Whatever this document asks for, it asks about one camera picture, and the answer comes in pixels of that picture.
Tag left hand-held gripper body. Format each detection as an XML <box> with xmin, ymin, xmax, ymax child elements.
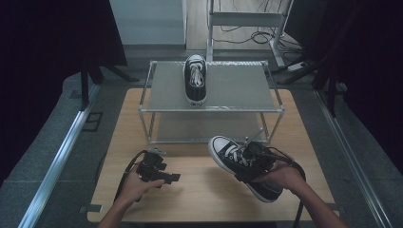
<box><xmin>135</xmin><ymin>147</ymin><xmax>168</xmax><ymax>184</ymax></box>

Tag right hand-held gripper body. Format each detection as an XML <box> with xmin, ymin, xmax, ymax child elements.
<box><xmin>240</xmin><ymin>127</ymin><xmax>279</xmax><ymax>179</ymax></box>

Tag black canvas sneaker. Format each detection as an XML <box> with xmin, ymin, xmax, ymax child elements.
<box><xmin>182</xmin><ymin>53</ymin><xmax>208</xmax><ymax>108</ymax></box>
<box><xmin>207</xmin><ymin>135</ymin><xmax>284</xmax><ymax>204</ymax></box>

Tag grey metal shoe rack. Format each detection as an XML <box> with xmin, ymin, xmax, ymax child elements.
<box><xmin>138</xmin><ymin>59</ymin><xmax>286</xmax><ymax>145</ymax></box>

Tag person's left hand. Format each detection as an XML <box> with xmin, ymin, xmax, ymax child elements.
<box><xmin>121</xmin><ymin>170</ymin><xmax>166</xmax><ymax>207</ymax></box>

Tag person's right hand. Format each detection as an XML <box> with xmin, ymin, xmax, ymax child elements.
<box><xmin>252</xmin><ymin>161</ymin><xmax>308</xmax><ymax>197</ymax></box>

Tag black floor socket plate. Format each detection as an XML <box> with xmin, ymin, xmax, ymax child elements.
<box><xmin>81</xmin><ymin>111</ymin><xmax>105</xmax><ymax>133</ymax></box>

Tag black tripod stand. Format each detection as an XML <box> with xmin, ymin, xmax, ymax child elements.
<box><xmin>79</xmin><ymin>61</ymin><xmax>141</xmax><ymax>112</ymax></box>
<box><xmin>272</xmin><ymin>47</ymin><xmax>350</xmax><ymax>119</ymax></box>

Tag white power strip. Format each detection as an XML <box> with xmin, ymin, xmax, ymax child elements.
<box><xmin>286</xmin><ymin>61</ymin><xmax>308</xmax><ymax>73</ymax></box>

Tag dark curtain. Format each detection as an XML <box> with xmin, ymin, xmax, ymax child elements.
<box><xmin>0</xmin><ymin>0</ymin><xmax>128</xmax><ymax>188</ymax></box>
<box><xmin>284</xmin><ymin>0</ymin><xmax>403</xmax><ymax>176</ymax></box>

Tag white cabinet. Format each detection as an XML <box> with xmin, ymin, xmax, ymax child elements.
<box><xmin>108</xmin><ymin>0</ymin><xmax>188</xmax><ymax>48</ymax></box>

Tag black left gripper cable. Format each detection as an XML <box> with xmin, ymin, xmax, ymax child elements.
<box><xmin>113</xmin><ymin>149</ymin><xmax>148</xmax><ymax>203</ymax></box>

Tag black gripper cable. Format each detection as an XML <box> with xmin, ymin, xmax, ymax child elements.
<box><xmin>113</xmin><ymin>149</ymin><xmax>148</xmax><ymax>203</ymax></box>
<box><xmin>267</xmin><ymin>145</ymin><xmax>308</xmax><ymax>228</ymax></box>

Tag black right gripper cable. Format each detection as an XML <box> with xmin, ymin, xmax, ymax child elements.
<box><xmin>267</xmin><ymin>145</ymin><xmax>308</xmax><ymax>228</ymax></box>

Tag aluminium floor rail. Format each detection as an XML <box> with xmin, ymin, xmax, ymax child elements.
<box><xmin>313</xmin><ymin>89</ymin><xmax>394</xmax><ymax>228</ymax></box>
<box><xmin>17</xmin><ymin>83</ymin><xmax>102</xmax><ymax>228</ymax></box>

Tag black floor cables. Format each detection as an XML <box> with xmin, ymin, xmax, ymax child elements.
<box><xmin>212</xmin><ymin>0</ymin><xmax>303</xmax><ymax>54</ymax></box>

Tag white metal stand frame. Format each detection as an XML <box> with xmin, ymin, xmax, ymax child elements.
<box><xmin>205</xmin><ymin>0</ymin><xmax>295</xmax><ymax>69</ymax></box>

